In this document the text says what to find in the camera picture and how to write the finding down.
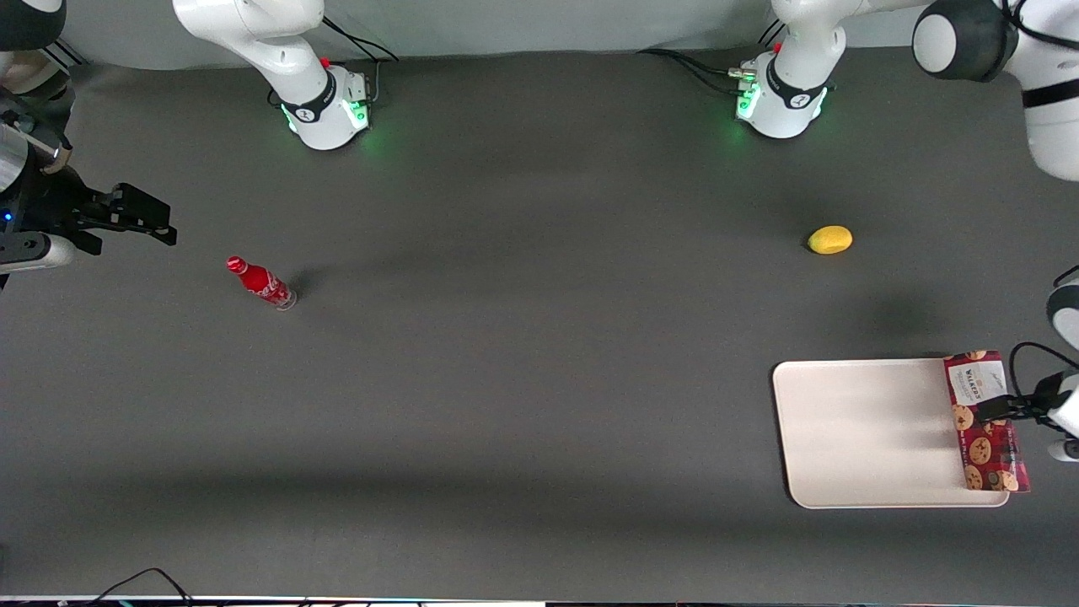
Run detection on beige plastic tray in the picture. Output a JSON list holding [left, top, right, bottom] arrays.
[[772, 358, 1011, 510]]

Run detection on black right arm base cable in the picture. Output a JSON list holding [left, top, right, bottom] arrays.
[[320, 15, 400, 104]]

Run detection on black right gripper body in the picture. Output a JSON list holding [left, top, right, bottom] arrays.
[[0, 156, 103, 256]]

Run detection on black table edge cable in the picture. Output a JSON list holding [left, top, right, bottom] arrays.
[[83, 567, 196, 607]]

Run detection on black left arm base cables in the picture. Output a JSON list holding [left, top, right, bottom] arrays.
[[636, 24, 789, 95]]

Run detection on red cookie box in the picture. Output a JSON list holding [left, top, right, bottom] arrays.
[[942, 350, 1032, 494]]

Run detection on yellow lemon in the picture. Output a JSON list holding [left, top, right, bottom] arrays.
[[808, 225, 854, 255]]

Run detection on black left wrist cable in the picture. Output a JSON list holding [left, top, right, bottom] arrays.
[[1008, 341, 1079, 402]]

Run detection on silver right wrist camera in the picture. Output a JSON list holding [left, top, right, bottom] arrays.
[[0, 234, 78, 273]]

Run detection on red cola bottle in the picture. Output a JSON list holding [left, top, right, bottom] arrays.
[[225, 256, 298, 311]]

